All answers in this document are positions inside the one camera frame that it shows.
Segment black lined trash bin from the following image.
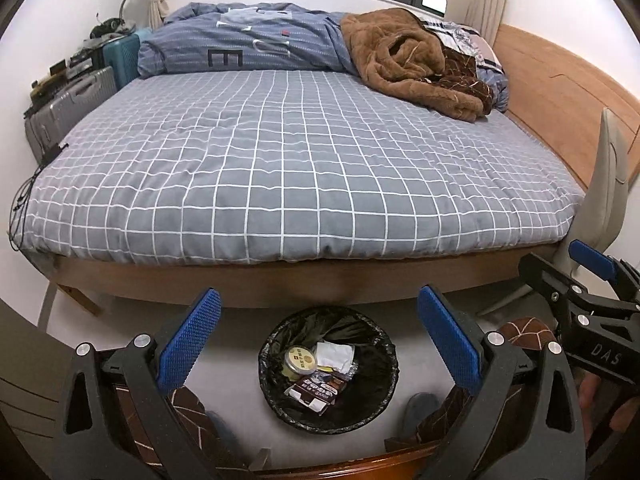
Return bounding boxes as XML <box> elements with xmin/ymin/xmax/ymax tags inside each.
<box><xmin>257</xmin><ymin>306</ymin><xmax>401</xmax><ymax>435</ymax></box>

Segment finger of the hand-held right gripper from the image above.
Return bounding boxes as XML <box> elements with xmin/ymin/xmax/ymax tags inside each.
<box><xmin>570</xmin><ymin>240</ymin><xmax>640</xmax><ymax>301</ymax></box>
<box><xmin>519</xmin><ymin>252</ymin><xmax>640</xmax><ymax>341</ymax></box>

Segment grey suitcase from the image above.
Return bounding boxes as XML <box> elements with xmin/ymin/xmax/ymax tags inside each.
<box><xmin>24</xmin><ymin>65</ymin><xmax>118</xmax><ymax>163</ymax></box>

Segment grey slipper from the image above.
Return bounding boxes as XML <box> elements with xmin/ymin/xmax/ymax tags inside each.
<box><xmin>207</xmin><ymin>410</ymin><xmax>241</xmax><ymax>461</ymax></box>
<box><xmin>404</xmin><ymin>392</ymin><xmax>441</xmax><ymax>433</ymax></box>

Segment dark cluttered items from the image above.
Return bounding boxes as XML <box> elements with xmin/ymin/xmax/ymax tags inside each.
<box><xmin>30</xmin><ymin>45</ymin><xmax>108</xmax><ymax>111</ymax></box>

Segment blue striped duvet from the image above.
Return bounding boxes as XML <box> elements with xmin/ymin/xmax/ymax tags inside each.
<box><xmin>137</xmin><ymin>2</ymin><xmax>371</xmax><ymax>78</ymax></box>

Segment yellow tape roll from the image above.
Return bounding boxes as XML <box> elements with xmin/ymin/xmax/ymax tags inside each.
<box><xmin>283</xmin><ymin>347</ymin><xmax>317</xmax><ymax>376</ymax></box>

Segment black charger cable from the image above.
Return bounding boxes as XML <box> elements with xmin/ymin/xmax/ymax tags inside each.
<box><xmin>7</xmin><ymin>142</ymin><xmax>68</xmax><ymax>251</ymax></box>

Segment person's right hand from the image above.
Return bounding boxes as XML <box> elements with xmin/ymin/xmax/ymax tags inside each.
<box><xmin>577</xmin><ymin>372</ymin><xmax>640</xmax><ymax>433</ymax></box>

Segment teal suitcase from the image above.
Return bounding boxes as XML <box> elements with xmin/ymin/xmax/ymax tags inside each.
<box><xmin>102</xmin><ymin>32</ymin><xmax>143</xmax><ymax>92</ymax></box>

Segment black bag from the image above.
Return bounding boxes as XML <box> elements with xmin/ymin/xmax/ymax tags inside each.
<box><xmin>90</xmin><ymin>17</ymin><xmax>138</xmax><ymax>41</ymax></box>

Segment white metal leg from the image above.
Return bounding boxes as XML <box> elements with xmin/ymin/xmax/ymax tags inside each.
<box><xmin>39</xmin><ymin>282</ymin><xmax>57</xmax><ymax>333</ymax></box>

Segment beige chair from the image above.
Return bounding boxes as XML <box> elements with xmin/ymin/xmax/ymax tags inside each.
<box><xmin>477</xmin><ymin>107</ymin><xmax>632</xmax><ymax>317</ymax></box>

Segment white cardboard box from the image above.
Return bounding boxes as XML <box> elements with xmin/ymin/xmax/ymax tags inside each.
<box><xmin>314</xmin><ymin>341</ymin><xmax>357</xmax><ymax>375</ymax></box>

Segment person's left leg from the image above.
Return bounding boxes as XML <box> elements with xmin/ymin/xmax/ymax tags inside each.
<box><xmin>97</xmin><ymin>360</ymin><xmax>251</xmax><ymax>478</ymax></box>

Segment dark brown cardboard box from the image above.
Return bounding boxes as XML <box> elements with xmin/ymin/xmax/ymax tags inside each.
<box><xmin>284</xmin><ymin>372</ymin><xmax>347</xmax><ymax>415</ymax></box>

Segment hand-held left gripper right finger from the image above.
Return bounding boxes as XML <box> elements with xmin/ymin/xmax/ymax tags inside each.
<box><xmin>417</xmin><ymin>285</ymin><xmax>588</xmax><ymax>480</ymax></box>

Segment wooden bed frame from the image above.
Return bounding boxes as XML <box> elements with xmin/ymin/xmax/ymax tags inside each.
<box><xmin>50</xmin><ymin>240</ymin><xmax>576</xmax><ymax>317</ymax></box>

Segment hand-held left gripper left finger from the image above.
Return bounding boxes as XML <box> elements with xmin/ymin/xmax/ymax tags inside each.
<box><xmin>50</xmin><ymin>287</ymin><xmax>223</xmax><ymax>480</ymax></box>

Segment brown wooden board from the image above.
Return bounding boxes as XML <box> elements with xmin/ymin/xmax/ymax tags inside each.
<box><xmin>250</xmin><ymin>447</ymin><xmax>441</xmax><ymax>480</ymax></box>

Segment dark brown patterned cloth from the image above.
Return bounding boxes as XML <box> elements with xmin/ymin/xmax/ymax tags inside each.
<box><xmin>425</xmin><ymin>50</ymin><xmax>496</xmax><ymax>111</ymax></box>

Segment patterned pillow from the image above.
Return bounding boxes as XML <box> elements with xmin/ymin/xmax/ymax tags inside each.
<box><xmin>420</xmin><ymin>17</ymin><xmax>511</xmax><ymax>113</ymax></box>

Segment wooden headboard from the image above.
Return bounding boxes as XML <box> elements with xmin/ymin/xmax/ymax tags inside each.
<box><xmin>492</xmin><ymin>24</ymin><xmax>640</xmax><ymax>196</ymax></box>

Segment grey checked bed cover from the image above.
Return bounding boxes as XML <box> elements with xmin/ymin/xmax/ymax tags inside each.
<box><xmin>22</xmin><ymin>69</ymin><xmax>586</xmax><ymax>267</ymax></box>

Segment brown fleece blanket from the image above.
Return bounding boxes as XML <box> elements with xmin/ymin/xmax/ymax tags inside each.
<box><xmin>341</xmin><ymin>10</ymin><xmax>496</xmax><ymax>122</ymax></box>

